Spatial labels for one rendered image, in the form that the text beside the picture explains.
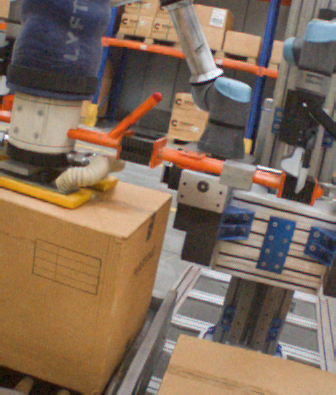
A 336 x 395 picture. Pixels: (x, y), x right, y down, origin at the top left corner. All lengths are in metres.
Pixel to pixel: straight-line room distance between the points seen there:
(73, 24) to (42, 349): 0.72
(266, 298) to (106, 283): 0.87
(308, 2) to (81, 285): 1.18
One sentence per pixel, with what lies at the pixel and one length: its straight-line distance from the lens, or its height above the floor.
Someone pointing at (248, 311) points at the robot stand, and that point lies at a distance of 1.79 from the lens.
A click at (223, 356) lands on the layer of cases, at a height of 0.54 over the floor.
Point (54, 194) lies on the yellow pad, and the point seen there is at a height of 0.97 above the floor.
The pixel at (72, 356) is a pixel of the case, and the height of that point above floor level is 0.64.
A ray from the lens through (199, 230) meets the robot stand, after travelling 1.48.
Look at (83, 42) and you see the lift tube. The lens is 1.10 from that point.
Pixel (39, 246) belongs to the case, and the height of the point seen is 0.87.
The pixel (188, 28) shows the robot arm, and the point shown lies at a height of 1.41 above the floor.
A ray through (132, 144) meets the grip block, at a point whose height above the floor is 1.09.
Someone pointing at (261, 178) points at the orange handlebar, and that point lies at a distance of 1.05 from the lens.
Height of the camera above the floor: 1.27
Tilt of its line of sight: 12 degrees down
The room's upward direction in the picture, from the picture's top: 11 degrees clockwise
